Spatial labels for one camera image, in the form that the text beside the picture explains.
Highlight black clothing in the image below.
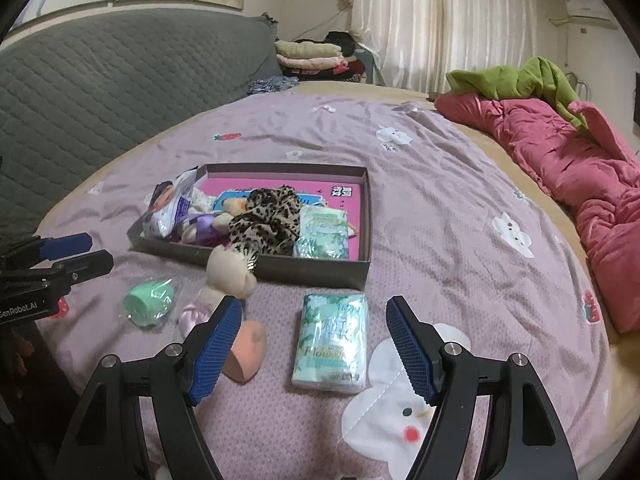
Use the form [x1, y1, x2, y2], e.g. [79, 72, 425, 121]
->
[325, 31, 357, 56]

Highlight white blue plastic packet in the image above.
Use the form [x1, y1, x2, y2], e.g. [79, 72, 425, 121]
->
[141, 169, 208, 241]

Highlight purple printed bedsheet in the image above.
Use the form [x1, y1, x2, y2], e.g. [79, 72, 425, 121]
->
[35, 80, 613, 480]

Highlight teddy bear purple dress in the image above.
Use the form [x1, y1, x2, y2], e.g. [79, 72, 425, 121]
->
[179, 197, 251, 248]

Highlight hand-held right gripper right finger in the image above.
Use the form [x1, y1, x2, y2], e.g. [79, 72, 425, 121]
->
[385, 295, 581, 480]

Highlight pink folded clothes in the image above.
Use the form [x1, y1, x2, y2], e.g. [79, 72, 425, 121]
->
[277, 56, 349, 74]

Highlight leopard print scrunchie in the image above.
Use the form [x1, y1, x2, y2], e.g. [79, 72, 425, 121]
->
[227, 186, 304, 267]

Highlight brown cardboard box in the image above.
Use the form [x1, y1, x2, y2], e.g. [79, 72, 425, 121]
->
[127, 162, 373, 291]

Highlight green blanket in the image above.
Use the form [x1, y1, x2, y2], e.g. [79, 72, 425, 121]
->
[446, 56, 592, 131]

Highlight beige teddy bear pink dress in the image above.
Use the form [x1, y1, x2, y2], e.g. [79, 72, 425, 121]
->
[179, 245, 258, 341]

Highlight white curtain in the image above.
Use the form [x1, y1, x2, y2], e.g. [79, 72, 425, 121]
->
[350, 0, 539, 93]

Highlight green white tissue pack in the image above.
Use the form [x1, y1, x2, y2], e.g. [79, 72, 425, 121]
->
[292, 207, 351, 261]
[291, 292, 370, 395]

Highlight metal chair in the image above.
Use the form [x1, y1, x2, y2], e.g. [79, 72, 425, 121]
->
[565, 71, 592, 105]

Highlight grey quilted headboard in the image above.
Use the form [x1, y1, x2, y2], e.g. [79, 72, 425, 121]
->
[0, 10, 282, 241]

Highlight blue patterned cloth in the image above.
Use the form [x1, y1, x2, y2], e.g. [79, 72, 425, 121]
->
[248, 76, 301, 95]

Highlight beige folded blanket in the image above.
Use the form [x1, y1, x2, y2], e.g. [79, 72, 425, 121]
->
[274, 40, 344, 60]

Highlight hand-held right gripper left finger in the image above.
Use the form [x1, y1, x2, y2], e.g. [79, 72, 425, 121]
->
[55, 295, 244, 480]

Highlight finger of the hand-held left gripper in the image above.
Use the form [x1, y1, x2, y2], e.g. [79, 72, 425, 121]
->
[0, 232, 94, 273]
[0, 249, 115, 293]

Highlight pink quilt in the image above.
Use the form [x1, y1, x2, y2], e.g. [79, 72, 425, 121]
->
[434, 92, 640, 333]

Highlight pink printed book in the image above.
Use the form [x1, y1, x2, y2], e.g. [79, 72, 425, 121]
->
[207, 172, 363, 261]

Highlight white air conditioner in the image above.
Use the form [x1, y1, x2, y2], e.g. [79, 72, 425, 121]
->
[565, 0, 614, 24]

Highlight orange makeup sponge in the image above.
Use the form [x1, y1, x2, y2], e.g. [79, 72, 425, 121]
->
[222, 320, 269, 384]

